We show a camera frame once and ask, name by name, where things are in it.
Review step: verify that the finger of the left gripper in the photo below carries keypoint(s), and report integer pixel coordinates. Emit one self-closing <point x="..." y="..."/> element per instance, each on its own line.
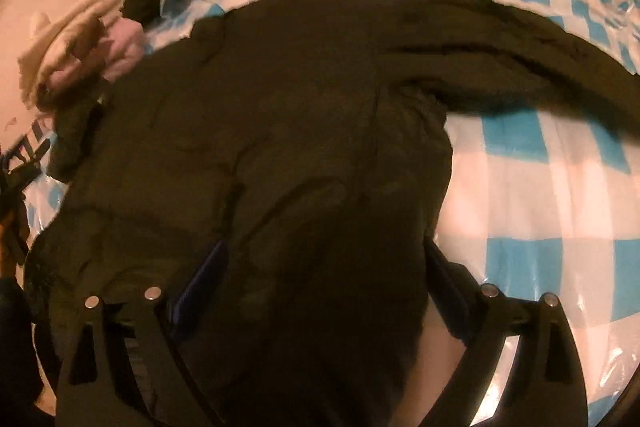
<point x="13" y="185"/>

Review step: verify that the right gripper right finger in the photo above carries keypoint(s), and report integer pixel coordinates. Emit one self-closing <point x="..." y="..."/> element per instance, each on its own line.
<point x="545" y="385"/>

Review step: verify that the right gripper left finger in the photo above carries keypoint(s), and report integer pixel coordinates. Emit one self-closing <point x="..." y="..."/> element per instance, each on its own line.
<point x="122" y="366"/>

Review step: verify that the black puffer jacket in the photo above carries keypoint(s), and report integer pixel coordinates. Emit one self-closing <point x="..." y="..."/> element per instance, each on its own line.
<point x="308" y="138"/>

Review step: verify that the striped pillow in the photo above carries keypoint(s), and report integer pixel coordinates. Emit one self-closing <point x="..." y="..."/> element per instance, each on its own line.
<point x="30" y="148"/>

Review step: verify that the pink brown folded jacket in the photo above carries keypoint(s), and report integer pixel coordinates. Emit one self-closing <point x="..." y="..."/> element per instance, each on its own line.
<point x="105" y="49"/>

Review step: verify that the blue white checkered bed cover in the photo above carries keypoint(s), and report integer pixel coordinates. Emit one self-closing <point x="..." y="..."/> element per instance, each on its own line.
<point x="541" y="199"/>

